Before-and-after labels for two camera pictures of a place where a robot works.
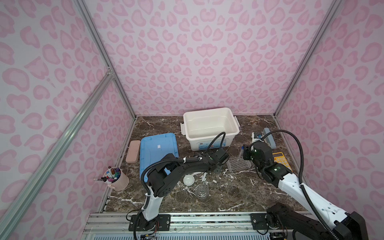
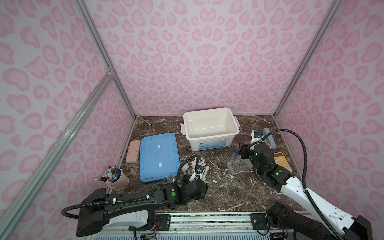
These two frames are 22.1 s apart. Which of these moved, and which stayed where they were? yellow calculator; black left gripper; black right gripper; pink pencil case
Moved: black left gripper
Stayed: yellow calculator; black right gripper; pink pencil case
